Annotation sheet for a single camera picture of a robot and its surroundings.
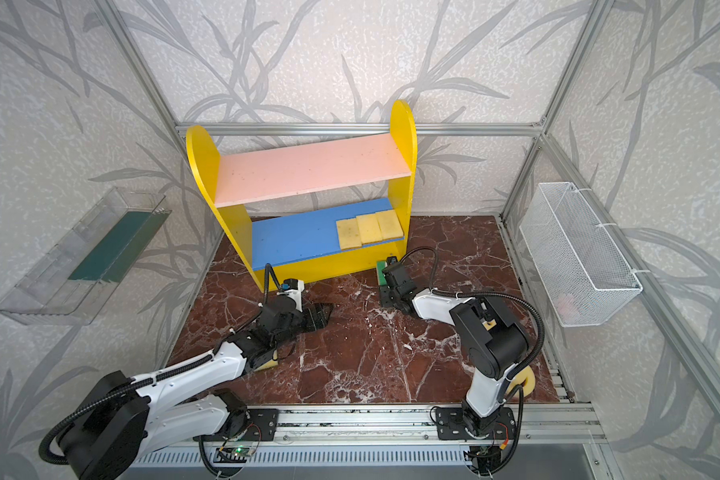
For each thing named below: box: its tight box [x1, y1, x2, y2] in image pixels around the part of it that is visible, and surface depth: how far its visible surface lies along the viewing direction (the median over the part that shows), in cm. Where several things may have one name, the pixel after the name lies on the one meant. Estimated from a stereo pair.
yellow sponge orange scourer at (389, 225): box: [375, 209, 404, 241], surface depth 98 cm
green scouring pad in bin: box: [68, 210, 172, 283], surface depth 69 cm
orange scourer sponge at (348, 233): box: [336, 218, 362, 251], surface depth 96 cm
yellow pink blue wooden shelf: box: [186, 101, 418, 291], surface depth 86 cm
